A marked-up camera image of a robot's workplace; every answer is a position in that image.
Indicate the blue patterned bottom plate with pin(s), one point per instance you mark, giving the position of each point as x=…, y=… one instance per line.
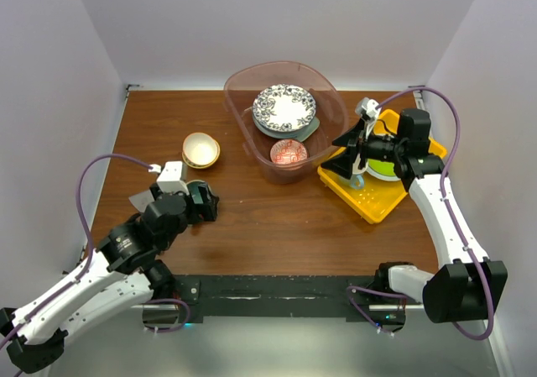
x=284, y=108

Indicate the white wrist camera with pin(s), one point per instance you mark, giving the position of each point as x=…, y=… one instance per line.
x=368, y=111
x=171, y=176

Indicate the yellow plastic tray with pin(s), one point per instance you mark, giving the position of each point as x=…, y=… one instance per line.
x=374, y=202

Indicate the black mounting base plate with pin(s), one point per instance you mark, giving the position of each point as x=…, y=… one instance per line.
x=314, y=296

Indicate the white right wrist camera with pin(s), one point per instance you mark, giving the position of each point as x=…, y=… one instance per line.
x=368, y=111

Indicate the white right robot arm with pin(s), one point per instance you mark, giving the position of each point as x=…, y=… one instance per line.
x=468, y=284

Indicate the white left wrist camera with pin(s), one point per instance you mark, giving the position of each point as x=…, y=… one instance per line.
x=171, y=176

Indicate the teal ceramic mug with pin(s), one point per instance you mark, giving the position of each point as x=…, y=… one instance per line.
x=195, y=185

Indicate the green rimmed lettered plate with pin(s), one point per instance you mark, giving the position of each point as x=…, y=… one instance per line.
x=268, y=130

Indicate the white rimmed plate under green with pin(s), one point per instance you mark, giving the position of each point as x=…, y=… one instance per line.
x=382, y=177

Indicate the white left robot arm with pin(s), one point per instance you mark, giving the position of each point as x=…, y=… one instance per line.
x=122, y=271

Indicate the light blue white mug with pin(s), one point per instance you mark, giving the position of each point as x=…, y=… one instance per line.
x=355, y=181

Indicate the lime green plate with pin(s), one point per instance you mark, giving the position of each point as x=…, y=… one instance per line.
x=382, y=167

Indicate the pale green divided dish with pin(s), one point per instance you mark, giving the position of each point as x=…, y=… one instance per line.
x=308, y=130

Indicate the red patterned bowl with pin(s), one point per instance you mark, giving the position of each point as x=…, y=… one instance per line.
x=287, y=152

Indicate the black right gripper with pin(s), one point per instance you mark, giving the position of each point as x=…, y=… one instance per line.
x=343, y=164

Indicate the clear pink plastic bin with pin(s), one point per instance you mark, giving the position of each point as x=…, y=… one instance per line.
x=240, y=91

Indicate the spatula with wooden handle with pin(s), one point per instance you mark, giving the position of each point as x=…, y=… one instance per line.
x=141, y=200

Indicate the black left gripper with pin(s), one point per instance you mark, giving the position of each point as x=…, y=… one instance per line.
x=205, y=211

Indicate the white yellow rimmed bowl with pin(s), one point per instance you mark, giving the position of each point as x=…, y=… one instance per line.
x=200, y=150

